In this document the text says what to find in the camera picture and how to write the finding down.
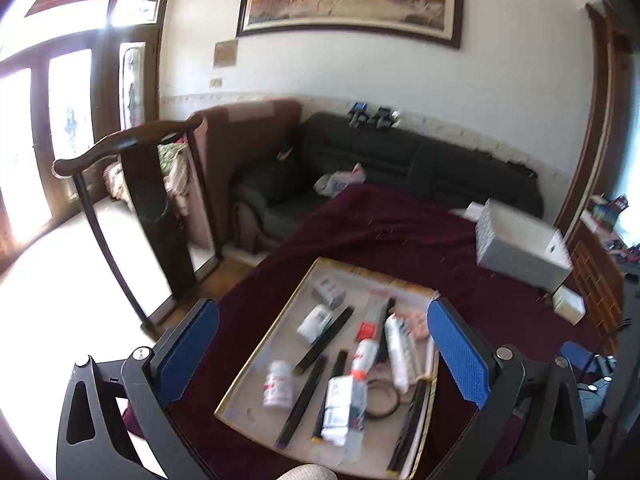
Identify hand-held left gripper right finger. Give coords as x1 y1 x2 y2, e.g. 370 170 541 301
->
427 299 591 480

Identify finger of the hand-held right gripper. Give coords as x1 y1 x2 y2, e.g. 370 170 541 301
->
560 341 604 375

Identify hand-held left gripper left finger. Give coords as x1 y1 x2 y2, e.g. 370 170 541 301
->
56 299 221 480

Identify pink scrunchie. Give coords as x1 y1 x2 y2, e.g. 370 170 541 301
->
400 310 432 339

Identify long white barcode box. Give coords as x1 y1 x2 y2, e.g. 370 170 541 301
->
384 313 422 394

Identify gold-edged tray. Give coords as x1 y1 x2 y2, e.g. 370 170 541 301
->
215 257 442 479

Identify grey marker olive cap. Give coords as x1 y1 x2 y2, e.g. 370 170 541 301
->
386 377 432 477

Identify white glue bottle orange cap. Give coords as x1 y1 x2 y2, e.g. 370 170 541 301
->
350 338 379 382

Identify red and grey box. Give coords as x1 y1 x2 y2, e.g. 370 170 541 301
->
357 296 388 341

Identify black tape roll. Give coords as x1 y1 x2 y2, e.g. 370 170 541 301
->
367 380 401 417

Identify white pill bottle red label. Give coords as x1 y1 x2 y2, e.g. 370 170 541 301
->
262 360 294 410

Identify black marker beige cap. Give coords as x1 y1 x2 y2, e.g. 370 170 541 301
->
275 355 329 449

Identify white tube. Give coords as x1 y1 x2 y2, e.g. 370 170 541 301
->
321 375 369 447

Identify black marker yellow caps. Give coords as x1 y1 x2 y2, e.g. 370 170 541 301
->
294 306 355 375

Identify small grey box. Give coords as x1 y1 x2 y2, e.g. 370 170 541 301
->
312 277 347 309

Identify small white cardboard box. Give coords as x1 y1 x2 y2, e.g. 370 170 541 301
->
552 286 586 326

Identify brown wooden cabinet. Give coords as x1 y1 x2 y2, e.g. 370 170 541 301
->
569 220 628 346

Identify large white cardboard box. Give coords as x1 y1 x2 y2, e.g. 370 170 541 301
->
475 199 574 294

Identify dark wooden chair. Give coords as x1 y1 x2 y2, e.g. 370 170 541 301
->
52 114 224 334

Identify maroon table cloth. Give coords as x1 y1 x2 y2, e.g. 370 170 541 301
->
122 182 617 480

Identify black sofa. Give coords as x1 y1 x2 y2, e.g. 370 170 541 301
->
231 112 544 252

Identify white plastic bag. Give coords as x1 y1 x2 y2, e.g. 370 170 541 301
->
313 162 366 196

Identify maroon armchair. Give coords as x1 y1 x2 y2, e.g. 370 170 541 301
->
187 100 302 262

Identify wooden glass door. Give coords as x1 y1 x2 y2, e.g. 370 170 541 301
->
0 0 172 273

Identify wooden door frame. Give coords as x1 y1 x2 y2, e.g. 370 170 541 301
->
554 0 637 241

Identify small wall plaque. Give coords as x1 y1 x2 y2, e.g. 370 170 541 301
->
213 40 239 69

